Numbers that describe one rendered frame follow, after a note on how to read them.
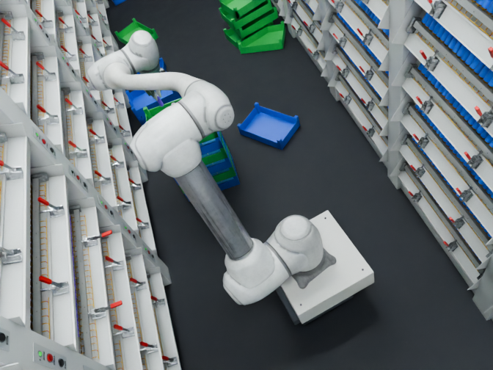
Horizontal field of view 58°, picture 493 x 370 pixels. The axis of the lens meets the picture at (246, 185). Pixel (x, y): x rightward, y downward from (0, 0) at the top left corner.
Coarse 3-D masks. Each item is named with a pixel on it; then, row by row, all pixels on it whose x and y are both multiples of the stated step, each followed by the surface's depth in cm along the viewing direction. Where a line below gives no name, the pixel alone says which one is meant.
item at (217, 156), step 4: (220, 132) 232; (220, 136) 227; (220, 148) 219; (224, 148) 224; (220, 152) 221; (224, 152) 221; (208, 156) 221; (212, 156) 222; (216, 156) 222; (220, 156) 223; (224, 156) 224; (204, 160) 222; (208, 160) 223; (212, 160) 224; (216, 160) 225
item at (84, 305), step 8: (80, 216) 156; (80, 224) 153; (80, 232) 150; (80, 240) 148; (80, 248) 146; (88, 248) 148; (80, 256) 144; (80, 264) 142; (80, 272) 140; (80, 280) 139; (80, 288) 137; (80, 296) 135; (88, 320) 131; (88, 328) 129; (88, 336) 127; (96, 336) 129; (88, 344) 126; (88, 352) 124
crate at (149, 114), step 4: (176, 100) 214; (164, 104) 215; (168, 104) 215; (144, 108) 213; (156, 108) 215; (160, 108) 216; (164, 108) 216; (148, 112) 214; (152, 112) 217; (156, 112) 217; (148, 116) 216; (152, 116) 218
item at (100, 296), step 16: (80, 208) 157; (96, 224) 156; (96, 256) 148; (96, 272) 144; (96, 288) 140; (80, 304) 136; (96, 304) 137; (80, 320) 133; (96, 320) 133; (80, 336) 130; (80, 352) 126; (96, 352) 127; (112, 352) 128; (112, 368) 123
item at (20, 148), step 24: (0, 144) 127; (24, 144) 128; (0, 168) 121; (24, 168) 122; (0, 192) 114; (24, 192) 116; (0, 216) 111; (24, 216) 112; (0, 240) 105; (24, 240) 107; (0, 264) 101; (24, 264) 103; (0, 288) 98; (24, 288) 99; (0, 312) 95; (24, 312) 95
